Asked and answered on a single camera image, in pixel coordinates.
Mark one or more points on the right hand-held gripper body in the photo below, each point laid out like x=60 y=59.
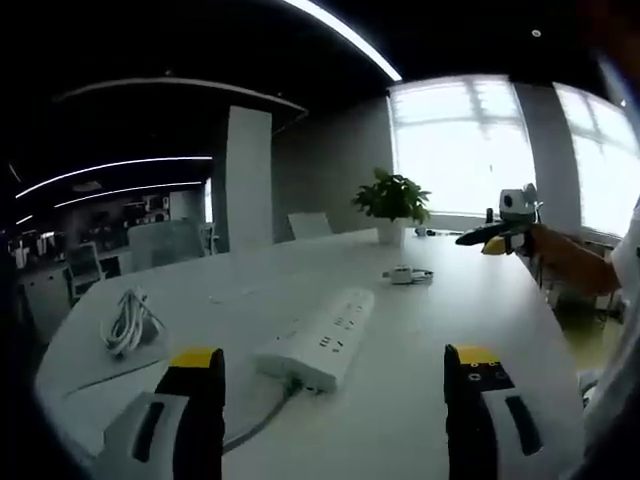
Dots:
x=515 y=202

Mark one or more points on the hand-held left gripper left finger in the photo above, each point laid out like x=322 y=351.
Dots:
x=195 y=400

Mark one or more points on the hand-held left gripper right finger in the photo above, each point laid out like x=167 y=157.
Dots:
x=470 y=415

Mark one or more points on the white charger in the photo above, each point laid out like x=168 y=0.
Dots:
x=400 y=274

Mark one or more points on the white power strip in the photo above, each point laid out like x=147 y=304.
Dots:
x=320 y=335

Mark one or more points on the white desk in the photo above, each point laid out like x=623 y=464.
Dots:
x=390 y=430

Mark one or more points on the long ceiling light strip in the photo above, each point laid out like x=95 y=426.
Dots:
x=350 y=35

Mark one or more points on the bright window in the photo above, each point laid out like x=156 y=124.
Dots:
x=460 y=150
x=605 y=170

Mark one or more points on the green potted plant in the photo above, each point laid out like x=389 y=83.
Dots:
x=392 y=200

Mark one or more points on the grey mesh office chair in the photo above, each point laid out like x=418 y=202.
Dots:
x=165 y=242

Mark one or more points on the white chair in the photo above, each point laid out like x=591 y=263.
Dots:
x=310 y=226

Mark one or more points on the round ceiling spotlight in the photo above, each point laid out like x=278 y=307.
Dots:
x=536 y=33

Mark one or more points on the small grey office chair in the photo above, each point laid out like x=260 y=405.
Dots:
x=85 y=267

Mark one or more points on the white column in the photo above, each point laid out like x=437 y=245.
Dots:
x=250 y=180

